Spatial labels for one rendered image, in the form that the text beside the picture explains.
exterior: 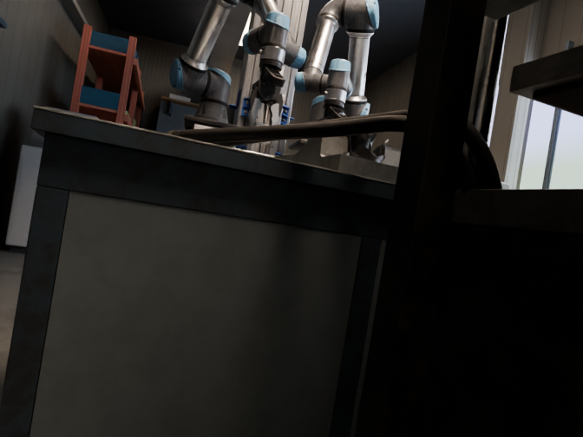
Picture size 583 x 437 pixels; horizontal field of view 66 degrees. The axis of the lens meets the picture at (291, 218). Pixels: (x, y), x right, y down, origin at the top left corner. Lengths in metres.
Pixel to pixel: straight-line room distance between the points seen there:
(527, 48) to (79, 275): 4.52
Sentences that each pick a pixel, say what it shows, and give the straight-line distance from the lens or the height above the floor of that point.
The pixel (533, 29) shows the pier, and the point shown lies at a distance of 5.01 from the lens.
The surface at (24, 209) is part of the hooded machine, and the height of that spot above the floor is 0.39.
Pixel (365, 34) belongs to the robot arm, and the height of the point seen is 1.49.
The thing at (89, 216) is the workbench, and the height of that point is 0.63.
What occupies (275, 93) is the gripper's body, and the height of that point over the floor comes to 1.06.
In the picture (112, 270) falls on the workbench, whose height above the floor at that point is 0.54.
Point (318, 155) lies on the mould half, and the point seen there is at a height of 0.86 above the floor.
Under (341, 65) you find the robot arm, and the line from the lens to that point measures 1.68.
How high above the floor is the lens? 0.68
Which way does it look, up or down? level
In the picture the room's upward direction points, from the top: 9 degrees clockwise
